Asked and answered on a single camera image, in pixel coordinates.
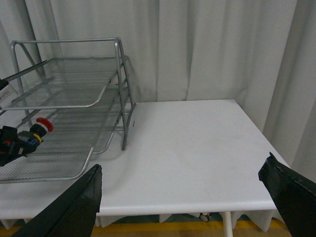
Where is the silver mesh three-tier rack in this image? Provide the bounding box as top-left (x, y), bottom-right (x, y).
top-left (0, 38), bottom-right (135, 184)

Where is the caster wheel under table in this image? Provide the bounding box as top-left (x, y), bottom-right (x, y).
top-left (199, 212), bottom-right (211, 222)

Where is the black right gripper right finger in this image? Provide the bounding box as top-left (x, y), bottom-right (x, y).
top-left (258, 153), bottom-right (316, 237)

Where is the white curtain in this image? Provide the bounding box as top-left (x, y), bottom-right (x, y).
top-left (0, 0), bottom-right (316, 177)

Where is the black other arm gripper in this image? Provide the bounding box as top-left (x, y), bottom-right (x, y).
top-left (0, 126), bottom-right (17, 166)

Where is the white table leg right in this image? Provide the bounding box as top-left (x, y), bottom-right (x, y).
top-left (222, 211), bottom-right (233, 237)

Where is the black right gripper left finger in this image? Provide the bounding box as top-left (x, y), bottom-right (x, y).
top-left (13, 164), bottom-right (102, 237)

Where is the red emergency stop button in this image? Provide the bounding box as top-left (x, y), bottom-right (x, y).
top-left (14, 118), bottom-right (54, 160)

